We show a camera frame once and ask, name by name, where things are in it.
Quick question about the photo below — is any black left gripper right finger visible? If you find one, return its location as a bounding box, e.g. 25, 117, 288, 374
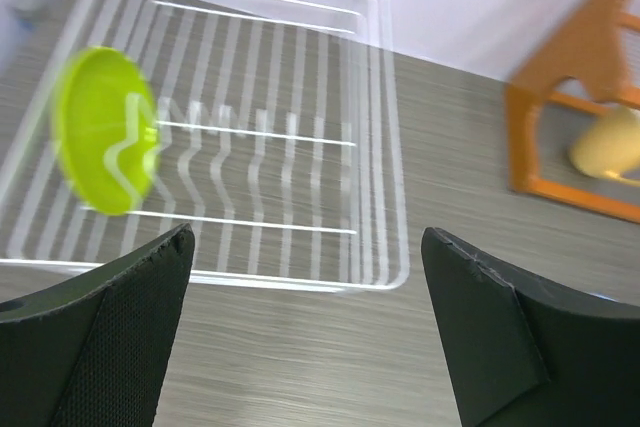
421, 227, 639, 426

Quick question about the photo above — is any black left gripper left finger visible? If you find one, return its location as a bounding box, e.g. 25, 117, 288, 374
1, 224, 195, 426

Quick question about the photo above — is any lime green plate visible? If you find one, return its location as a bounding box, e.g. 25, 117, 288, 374
50, 46, 160, 216

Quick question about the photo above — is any yellow mug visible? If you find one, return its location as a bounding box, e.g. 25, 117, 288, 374
569, 106, 639, 187

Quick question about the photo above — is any orange wooden shelf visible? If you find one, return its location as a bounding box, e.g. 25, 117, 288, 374
504, 0, 639, 223

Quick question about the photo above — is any white wire dish rack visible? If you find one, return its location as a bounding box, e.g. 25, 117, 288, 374
1, 0, 410, 293

